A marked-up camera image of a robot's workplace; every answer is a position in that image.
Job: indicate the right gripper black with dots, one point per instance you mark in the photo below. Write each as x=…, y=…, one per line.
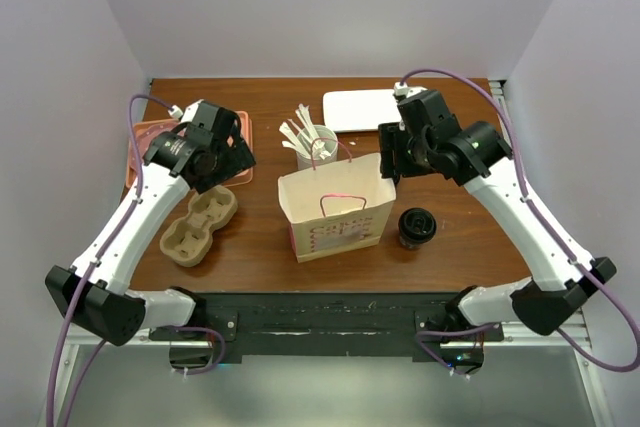
x=391, y=136

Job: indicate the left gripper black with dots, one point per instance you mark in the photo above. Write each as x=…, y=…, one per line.
x=239, y=159

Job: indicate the black coffee cup lid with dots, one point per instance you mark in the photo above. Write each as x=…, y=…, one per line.
x=417, y=223

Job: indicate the pink paper gift bag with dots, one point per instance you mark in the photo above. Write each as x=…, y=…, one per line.
x=336, y=207

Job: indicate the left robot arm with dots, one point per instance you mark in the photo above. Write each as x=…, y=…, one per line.
x=203, y=151

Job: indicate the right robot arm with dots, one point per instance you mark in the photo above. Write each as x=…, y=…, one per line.
x=429, y=140

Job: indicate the white rectangular plate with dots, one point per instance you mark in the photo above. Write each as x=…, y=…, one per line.
x=359, y=110

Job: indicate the white cylindrical holder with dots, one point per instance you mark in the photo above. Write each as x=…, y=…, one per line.
x=305, y=159

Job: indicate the white paper stir sticks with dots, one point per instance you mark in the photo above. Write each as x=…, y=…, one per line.
x=291, y=128

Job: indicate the pink dotted plate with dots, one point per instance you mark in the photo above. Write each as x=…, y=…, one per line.
x=145, y=132

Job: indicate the cardboard cup carrier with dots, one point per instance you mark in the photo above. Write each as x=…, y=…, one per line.
x=189, y=238

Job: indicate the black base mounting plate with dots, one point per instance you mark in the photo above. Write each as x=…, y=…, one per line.
x=332, y=324

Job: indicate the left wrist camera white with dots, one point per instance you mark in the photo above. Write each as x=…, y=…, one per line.
x=186, y=114

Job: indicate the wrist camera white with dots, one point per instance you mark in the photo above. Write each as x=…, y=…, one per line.
x=186, y=114
x=401, y=90

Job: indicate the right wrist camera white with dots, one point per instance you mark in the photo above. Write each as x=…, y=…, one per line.
x=401, y=90

